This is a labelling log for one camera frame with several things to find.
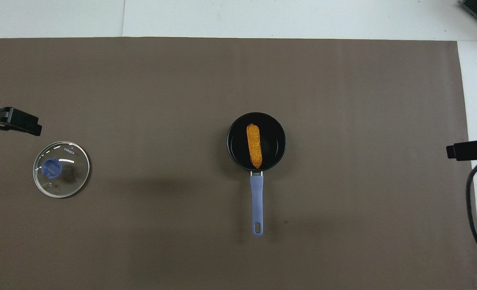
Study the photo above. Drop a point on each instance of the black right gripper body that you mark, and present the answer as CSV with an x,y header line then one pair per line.
x,y
475,149

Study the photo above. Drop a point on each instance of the glass lid with blue knob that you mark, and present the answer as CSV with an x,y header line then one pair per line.
x,y
71,177

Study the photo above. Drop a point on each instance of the orange corn cob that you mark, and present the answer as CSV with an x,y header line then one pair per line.
x,y
254,147

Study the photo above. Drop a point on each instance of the brown table mat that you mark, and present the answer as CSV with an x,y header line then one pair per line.
x,y
363,221

